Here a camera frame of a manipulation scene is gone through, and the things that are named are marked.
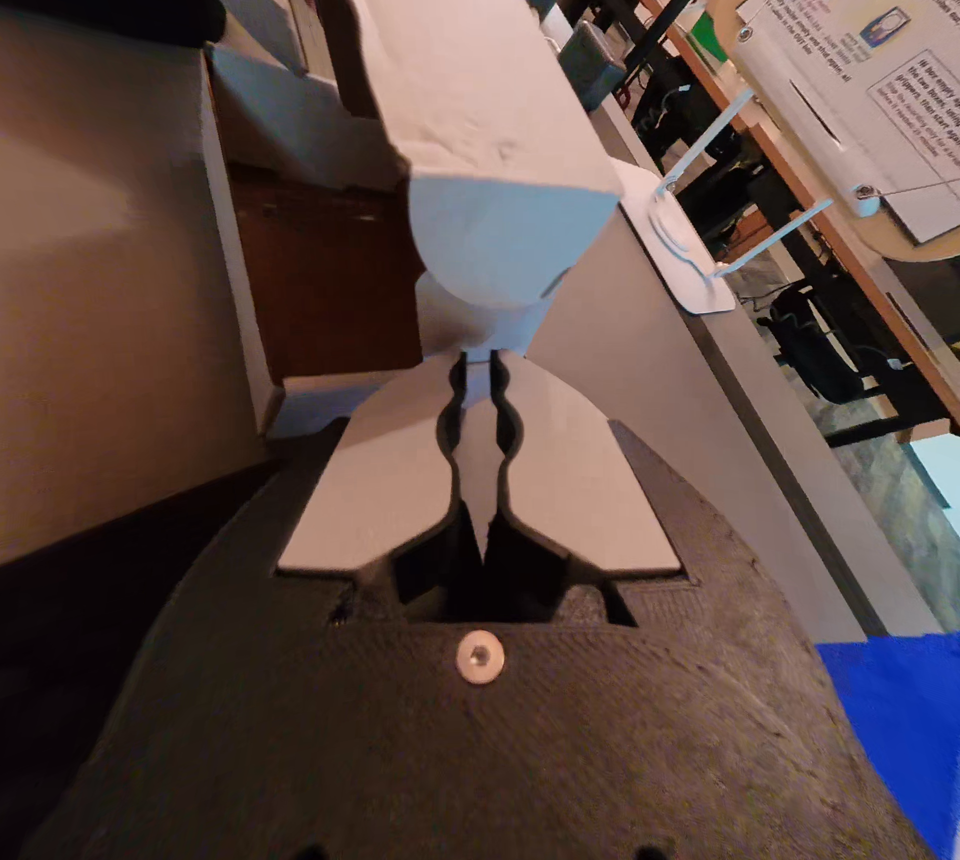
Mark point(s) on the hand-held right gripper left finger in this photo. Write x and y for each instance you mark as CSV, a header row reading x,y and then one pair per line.
x,y
375,477

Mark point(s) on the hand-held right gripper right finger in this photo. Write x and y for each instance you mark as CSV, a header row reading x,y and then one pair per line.
x,y
577,485

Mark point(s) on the white cardboard mailer box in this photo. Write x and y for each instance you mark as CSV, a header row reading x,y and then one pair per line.
x,y
465,49

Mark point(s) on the blue plastic bin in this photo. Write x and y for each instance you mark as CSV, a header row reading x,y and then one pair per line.
x,y
900,725

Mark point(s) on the grey desk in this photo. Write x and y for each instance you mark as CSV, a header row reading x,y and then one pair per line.
x,y
675,462

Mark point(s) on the white wooden document stand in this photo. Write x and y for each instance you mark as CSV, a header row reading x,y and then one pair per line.
x,y
682,252

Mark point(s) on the large dark battery case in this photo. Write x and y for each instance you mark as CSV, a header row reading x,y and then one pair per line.
x,y
592,68

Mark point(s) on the small green bin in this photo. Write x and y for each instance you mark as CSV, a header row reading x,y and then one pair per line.
x,y
709,34

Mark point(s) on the printed instruction sheet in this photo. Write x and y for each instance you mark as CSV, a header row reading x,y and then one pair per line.
x,y
862,87

